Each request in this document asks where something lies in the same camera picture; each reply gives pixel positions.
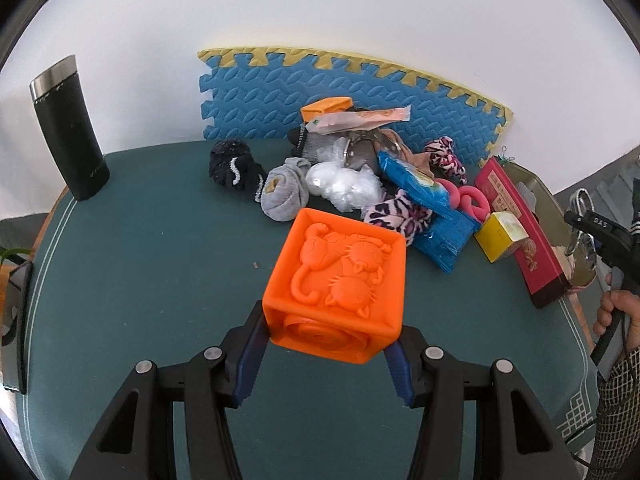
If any pink leopard print sock ball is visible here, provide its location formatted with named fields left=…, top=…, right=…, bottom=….
left=362, top=188, right=433, bottom=246

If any pink plastic ring toy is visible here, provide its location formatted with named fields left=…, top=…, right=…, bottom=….
left=436, top=179, right=491, bottom=223

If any small orange toy cube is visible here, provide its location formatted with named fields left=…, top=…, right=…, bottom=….
left=300, top=96, right=354, bottom=124

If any blue yellow foam puzzle mat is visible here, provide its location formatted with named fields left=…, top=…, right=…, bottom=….
left=198, top=47, right=512, bottom=165

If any pink paper sachet packet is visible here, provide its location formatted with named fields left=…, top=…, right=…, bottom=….
left=305, top=105, right=411, bottom=136

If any blue snack packet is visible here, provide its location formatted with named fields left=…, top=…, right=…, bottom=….
left=370, top=152, right=480, bottom=274

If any black steel travel tumbler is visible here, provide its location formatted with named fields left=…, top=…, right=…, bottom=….
left=29, top=54, right=110, bottom=202

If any red rectangular gift box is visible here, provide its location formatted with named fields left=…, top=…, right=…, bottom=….
left=474, top=157, right=568, bottom=309

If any large orange embossed toy cube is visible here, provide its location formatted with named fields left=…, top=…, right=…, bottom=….
left=262, top=208, right=407, bottom=364

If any black rolled sock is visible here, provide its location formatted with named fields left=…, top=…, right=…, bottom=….
left=208, top=139, right=267, bottom=203

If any small yellow box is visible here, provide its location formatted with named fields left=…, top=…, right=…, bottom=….
left=474, top=211, right=528, bottom=263

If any silver metal clamp tool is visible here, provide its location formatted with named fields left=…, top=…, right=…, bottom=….
left=344, top=128, right=402, bottom=174

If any tan knotted stocking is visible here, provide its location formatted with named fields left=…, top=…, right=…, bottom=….
left=380, top=128, right=434, bottom=178

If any green table cloth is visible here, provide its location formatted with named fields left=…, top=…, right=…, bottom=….
left=17, top=141, right=598, bottom=479

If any white plastic bag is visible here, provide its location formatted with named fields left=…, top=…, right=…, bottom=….
left=305, top=160, right=384, bottom=212

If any grey rolled sock yellow heel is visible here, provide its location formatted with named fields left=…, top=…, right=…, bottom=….
left=260, top=157, right=311, bottom=222

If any person right hand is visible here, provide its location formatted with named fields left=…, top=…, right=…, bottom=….
left=593, top=290, right=640, bottom=352

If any patterned sleeve forearm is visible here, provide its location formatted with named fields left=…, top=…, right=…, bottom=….
left=587, top=349, right=639, bottom=479

